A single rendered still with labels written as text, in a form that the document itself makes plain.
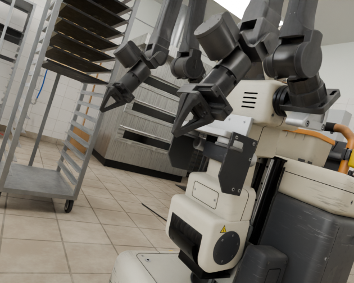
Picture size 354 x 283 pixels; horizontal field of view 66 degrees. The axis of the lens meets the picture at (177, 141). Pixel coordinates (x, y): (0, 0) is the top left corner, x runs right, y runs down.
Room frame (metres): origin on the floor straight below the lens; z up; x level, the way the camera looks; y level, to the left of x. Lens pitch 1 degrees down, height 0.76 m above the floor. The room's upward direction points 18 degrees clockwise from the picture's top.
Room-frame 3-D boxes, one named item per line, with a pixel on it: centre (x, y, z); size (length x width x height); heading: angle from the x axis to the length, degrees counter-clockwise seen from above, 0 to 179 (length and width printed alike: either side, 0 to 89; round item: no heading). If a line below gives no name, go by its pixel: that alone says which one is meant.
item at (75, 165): (2.11, 0.76, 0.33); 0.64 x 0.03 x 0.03; 36
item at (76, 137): (2.11, 0.76, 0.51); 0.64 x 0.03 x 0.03; 36
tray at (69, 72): (1.98, 0.90, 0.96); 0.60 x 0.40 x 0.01; 36
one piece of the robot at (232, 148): (0.83, -0.10, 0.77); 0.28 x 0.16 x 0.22; 34
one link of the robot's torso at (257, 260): (0.85, -0.24, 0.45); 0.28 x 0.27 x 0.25; 34
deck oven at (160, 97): (4.71, 0.49, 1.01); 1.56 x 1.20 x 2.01; 121
